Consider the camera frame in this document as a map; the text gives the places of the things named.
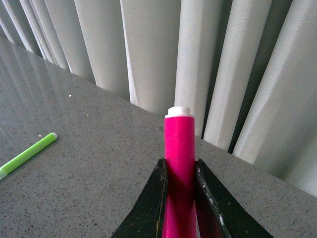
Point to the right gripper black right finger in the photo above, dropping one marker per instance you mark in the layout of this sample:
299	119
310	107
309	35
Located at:
219	214

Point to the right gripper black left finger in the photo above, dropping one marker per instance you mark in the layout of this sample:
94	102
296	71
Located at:
146	219

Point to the pink highlighter pen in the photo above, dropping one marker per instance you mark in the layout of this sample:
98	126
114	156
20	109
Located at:
179	136

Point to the white pleated curtain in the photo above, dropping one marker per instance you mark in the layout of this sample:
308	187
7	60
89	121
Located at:
247	69

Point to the green highlighter pen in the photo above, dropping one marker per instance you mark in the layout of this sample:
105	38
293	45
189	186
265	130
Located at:
26	155

